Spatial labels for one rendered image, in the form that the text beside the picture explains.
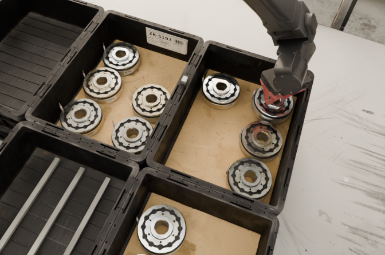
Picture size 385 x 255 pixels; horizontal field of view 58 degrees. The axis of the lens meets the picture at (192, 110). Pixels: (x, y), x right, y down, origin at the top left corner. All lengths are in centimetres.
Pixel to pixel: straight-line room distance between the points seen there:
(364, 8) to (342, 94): 164
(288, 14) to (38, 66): 72
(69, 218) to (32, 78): 42
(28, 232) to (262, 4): 66
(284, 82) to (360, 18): 206
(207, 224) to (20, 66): 68
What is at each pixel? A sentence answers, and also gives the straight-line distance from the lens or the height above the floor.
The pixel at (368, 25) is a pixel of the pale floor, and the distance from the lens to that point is 272.
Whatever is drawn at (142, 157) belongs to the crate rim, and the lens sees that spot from 76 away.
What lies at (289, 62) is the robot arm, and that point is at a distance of 71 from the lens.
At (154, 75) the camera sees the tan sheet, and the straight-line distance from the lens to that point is 101.
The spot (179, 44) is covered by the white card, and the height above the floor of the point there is 89.
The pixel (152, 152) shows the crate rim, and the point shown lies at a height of 93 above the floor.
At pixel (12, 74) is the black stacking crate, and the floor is 83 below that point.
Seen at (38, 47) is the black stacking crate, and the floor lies 83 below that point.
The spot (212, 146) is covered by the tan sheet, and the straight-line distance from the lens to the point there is 88.
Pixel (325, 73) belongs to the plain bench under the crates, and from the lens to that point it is 129.
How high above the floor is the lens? 161
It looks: 57 degrees down
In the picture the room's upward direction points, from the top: 5 degrees clockwise
